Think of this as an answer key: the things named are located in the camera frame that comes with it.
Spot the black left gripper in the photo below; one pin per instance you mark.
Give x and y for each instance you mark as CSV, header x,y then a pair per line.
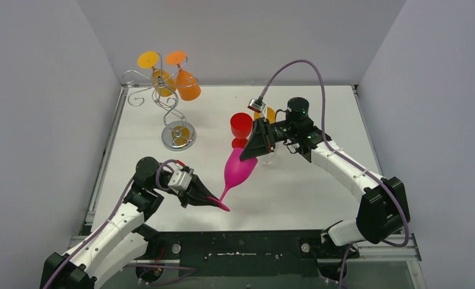
x,y
190,191

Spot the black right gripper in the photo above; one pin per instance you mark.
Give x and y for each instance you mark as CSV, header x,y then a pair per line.
x,y
262,140

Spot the clear wine glass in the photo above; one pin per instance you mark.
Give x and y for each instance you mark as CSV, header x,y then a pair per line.
x,y
268,159

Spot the red wine glass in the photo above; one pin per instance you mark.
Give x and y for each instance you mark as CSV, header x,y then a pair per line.
x,y
241,127

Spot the yellow wine glass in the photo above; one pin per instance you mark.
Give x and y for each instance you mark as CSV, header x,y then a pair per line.
x,y
163,82
269,114

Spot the pink wine glass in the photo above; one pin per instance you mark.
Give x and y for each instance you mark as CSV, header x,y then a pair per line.
x,y
235,173

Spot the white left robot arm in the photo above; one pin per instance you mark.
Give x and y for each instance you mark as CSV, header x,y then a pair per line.
x,y
124,236

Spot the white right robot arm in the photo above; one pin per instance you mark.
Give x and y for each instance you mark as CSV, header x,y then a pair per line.
x,y
383,208

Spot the chrome wine glass rack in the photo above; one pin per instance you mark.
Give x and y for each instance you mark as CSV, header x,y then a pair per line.
x,y
178,134

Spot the orange wine glass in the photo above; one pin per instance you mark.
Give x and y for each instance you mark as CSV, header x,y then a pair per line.
x,y
186,83

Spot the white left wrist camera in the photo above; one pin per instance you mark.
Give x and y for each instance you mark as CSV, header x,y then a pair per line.
x,y
180,180

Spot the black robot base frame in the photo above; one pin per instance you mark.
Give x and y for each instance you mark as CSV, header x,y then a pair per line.
x,y
249,253

